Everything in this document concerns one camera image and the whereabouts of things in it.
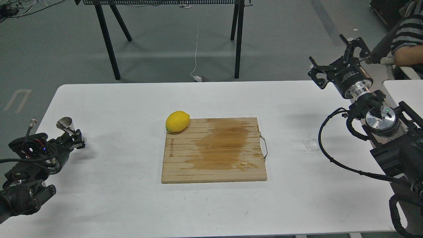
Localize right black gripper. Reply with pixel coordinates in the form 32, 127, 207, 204
308, 34, 373, 99

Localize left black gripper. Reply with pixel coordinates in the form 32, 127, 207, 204
9, 129, 86, 172

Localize steel double jigger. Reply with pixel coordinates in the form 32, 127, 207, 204
56, 117, 77, 145

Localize clear glass measuring cup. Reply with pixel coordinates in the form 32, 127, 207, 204
304, 131, 320, 151

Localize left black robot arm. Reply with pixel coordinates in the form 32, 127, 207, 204
0, 117, 86, 222

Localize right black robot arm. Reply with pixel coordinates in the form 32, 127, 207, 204
308, 34, 423, 238

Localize person in striped shirt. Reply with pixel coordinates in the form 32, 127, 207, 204
391, 0, 423, 73

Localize white side table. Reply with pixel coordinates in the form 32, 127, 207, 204
382, 80, 423, 117

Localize yellow lemon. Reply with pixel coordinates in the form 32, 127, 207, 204
165, 110, 190, 133

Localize wooden cutting board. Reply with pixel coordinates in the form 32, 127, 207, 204
161, 117, 267, 184

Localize black metal frame table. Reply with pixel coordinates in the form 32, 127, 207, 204
74, 0, 253, 80

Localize white charger cable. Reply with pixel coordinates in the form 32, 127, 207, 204
189, 31, 203, 82

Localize floor cables bundle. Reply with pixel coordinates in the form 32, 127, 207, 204
0, 0, 66, 22

